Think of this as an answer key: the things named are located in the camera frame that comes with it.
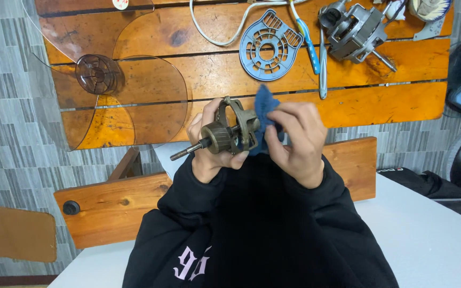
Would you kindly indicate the round white sticker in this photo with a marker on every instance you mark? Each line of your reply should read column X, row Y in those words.
column 120, row 3

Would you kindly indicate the black round knob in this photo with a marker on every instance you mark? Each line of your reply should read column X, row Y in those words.
column 71, row 208

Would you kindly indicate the person's right hand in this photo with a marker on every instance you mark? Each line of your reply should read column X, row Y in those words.
column 302, row 152

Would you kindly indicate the blue cleaning cloth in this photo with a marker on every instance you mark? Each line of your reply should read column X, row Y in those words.
column 263, row 104

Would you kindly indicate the person's black hoodie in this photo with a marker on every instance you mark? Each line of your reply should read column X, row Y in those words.
column 262, row 232

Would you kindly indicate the white mattress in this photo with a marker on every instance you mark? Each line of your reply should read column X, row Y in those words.
column 422, row 248

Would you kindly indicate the blue and white toothbrush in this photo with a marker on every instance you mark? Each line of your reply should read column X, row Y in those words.
column 309, row 44

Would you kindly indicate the brown wooden board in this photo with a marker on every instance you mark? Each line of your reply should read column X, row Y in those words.
column 14, row 234

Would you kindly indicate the white plastic part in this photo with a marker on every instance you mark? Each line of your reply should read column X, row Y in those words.
column 395, row 10

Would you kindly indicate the blue-grey plastic motor cover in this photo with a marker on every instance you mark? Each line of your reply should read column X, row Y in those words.
column 250, row 60

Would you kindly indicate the grey toothbrush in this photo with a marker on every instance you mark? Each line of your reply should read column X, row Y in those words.
column 323, row 76

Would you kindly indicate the blue patterned bowl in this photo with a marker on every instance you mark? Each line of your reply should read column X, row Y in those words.
column 430, row 8

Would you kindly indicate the grey metal bracket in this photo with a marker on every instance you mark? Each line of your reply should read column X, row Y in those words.
column 430, row 31

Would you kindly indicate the transparent fan blade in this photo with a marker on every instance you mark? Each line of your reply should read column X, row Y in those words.
column 142, row 88

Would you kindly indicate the grey fan motor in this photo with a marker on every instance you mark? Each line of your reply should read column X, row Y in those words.
column 354, row 34

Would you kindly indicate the wooden bench plank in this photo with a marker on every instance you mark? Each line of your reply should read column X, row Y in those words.
column 114, row 208

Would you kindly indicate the fan motor rotor bracket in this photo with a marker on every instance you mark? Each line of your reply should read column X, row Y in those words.
column 220, row 138

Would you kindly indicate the person's left hand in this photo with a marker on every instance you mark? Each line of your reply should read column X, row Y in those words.
column 203, row 162

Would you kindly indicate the black bag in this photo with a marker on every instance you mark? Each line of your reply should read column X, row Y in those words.
column 434, row 184

